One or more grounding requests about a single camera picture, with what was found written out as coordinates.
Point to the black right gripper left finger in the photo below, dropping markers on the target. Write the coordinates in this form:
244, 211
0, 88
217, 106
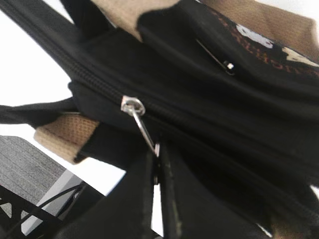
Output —
126, 212

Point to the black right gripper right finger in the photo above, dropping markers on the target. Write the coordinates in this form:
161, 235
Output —
190, 211

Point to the silver zipper pull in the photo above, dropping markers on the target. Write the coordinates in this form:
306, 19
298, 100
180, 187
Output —
135, 108

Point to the black tote bag tan handles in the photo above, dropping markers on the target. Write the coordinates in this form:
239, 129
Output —
229, 84

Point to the black metal frame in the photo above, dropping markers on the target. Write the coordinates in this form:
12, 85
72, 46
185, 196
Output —
22, 210

